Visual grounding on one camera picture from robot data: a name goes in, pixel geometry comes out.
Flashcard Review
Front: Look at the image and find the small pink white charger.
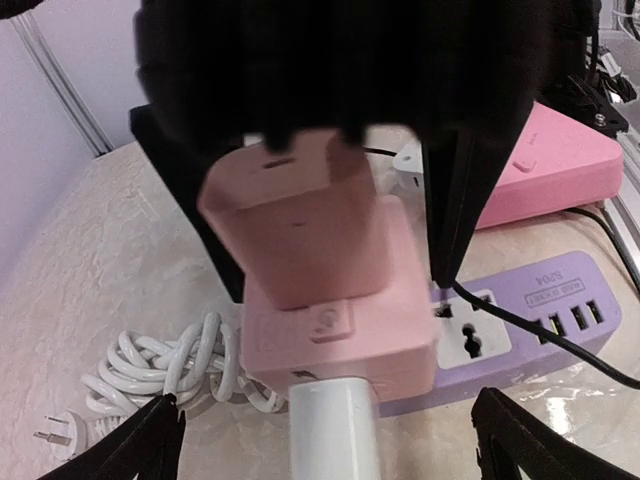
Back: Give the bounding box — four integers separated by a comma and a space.
198, 129, 391, 310

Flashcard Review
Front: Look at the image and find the white plug adapter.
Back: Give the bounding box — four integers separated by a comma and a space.
392, 140, 424, 193

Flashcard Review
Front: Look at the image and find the pink triangular power strip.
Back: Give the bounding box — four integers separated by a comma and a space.
476, 103, 624, 229

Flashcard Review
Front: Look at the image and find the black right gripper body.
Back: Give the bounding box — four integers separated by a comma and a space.
133, 1, 600, 154

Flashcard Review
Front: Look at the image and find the thin black cable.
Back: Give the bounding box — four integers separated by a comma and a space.
364, 144, 640, 389

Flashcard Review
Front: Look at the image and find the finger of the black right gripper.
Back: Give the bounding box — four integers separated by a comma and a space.
422, 124, 524, 289
129, 105, 245, 303

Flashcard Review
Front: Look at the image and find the pink cube socket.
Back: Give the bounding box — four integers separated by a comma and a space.
239, 195, 441, 403

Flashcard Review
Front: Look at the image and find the white coiled cable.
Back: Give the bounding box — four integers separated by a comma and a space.
32, 310, 284, 461

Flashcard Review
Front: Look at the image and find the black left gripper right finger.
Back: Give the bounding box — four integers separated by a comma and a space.
471, 388, 635, 480

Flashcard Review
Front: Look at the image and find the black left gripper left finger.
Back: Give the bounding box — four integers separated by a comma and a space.
34, 394, 186, 479

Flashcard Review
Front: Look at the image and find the purple power strip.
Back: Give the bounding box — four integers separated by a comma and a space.
380, 251, 622, 417

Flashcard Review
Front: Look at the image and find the aluminium frame post right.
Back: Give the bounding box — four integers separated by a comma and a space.
10, 11, 115, 157

